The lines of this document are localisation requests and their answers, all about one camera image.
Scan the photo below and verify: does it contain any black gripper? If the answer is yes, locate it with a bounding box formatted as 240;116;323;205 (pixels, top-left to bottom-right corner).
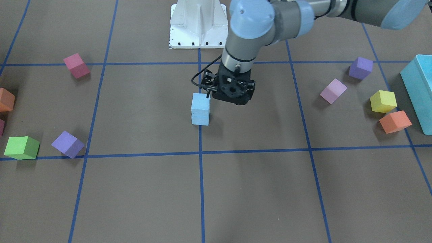
199;64;255;106

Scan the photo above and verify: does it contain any blue foam block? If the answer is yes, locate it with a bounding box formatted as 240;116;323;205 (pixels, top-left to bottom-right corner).
191;93;211;113
191;110;210;126

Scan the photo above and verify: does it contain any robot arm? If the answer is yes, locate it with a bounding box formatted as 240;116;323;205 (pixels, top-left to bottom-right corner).
196;0;431;106

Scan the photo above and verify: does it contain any light pink foam block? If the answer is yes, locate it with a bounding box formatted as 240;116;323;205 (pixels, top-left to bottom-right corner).
320;79;347;104

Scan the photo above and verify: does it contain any crimson foam block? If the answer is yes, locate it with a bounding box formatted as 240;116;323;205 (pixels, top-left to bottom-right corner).
63;53;90;79

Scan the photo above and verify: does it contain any purple foam block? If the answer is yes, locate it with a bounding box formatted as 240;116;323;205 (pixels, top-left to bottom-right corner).
51;131;85;158
348;57;373;80

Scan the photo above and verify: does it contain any yellow foam block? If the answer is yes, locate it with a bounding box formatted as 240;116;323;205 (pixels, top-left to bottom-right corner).
369;90;398;113

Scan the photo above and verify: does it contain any orange foam block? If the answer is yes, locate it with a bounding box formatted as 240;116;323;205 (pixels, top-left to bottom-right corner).
0;88;15;112
379;110;412;134

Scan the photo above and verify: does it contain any green foam block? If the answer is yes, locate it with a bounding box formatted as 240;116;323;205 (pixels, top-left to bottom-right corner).
4;136;40;160

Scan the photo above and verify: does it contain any magenta foam block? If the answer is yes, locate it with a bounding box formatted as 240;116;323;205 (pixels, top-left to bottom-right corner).
0;119;5;137

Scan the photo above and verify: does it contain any light blue plastic bin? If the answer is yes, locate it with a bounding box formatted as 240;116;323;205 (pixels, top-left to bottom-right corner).
400;54;432;136

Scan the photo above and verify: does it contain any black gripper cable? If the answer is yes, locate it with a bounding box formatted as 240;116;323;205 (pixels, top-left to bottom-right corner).
191;56;222;87

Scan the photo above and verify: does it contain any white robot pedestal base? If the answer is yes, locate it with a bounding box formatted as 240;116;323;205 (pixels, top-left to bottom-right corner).
169;0;228;49

